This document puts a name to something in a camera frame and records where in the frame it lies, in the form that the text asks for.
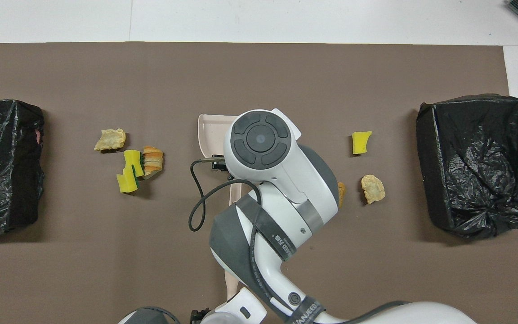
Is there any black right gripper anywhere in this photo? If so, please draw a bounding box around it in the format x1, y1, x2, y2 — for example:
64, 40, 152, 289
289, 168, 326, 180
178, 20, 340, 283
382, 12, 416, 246
211, 154, 237, 181

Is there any beige plastic dustpan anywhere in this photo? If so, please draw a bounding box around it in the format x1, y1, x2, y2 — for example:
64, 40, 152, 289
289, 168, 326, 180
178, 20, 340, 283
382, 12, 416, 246
197, 113, 259, 214

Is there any beige brush with black bristles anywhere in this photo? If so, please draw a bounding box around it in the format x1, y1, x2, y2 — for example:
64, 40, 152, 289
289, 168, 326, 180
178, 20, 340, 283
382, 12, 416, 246
224, 268, 242, 300

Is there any striped brown bread piece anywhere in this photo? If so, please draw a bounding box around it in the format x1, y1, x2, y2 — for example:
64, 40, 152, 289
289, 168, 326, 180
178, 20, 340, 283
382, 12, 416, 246
141, 146, 165, 180

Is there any yellow green sponge piece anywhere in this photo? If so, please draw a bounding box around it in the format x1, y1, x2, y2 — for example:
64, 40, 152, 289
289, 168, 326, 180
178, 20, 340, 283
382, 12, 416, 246
116, 166, 139, 194

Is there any pale crinkled bread piece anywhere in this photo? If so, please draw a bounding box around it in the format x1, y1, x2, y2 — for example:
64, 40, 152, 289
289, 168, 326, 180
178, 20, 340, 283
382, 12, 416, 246
361, 175, 386, 204
94, 128, 127, 152

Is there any brown table mat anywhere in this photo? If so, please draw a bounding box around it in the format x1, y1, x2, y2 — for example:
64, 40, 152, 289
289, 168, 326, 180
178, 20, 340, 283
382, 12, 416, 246
0, 42, 518, 324

